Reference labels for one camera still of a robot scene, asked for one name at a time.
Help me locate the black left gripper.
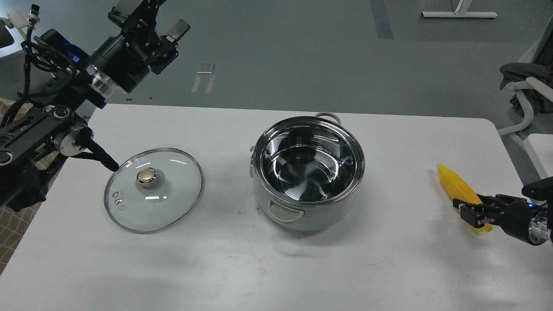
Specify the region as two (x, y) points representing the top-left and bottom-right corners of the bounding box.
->
(89, 0), (191, 94)

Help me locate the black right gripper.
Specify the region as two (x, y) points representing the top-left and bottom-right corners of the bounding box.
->
(452, 194), (538, 244)

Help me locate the yellow corn cob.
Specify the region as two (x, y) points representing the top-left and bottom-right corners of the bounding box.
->
(437, 164), (492, 232)

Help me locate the glass pot lid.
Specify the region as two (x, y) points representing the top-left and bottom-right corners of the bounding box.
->
(103, 148), (204, 234)

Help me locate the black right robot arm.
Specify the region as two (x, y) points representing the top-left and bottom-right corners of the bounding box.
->
(452, 178), (552, 246)

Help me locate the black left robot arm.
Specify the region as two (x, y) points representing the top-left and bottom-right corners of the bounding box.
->
(0, 0), (191, 212)

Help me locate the pale green steel pot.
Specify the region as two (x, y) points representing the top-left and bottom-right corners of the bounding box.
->
(250, 112), (365, 232)

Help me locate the white chair with grey cloth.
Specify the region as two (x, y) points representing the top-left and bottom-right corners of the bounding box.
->
(498, 20), (552, 184)

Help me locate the grey office chair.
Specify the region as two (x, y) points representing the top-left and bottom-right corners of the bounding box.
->
(0, 9), (28, 57)

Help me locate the white desk leg base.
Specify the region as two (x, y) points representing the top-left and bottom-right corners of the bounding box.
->
(420, 0), (498, 19)

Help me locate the beige checkered cloth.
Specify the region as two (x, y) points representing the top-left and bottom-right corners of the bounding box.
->
(0, 98), (59, 274)

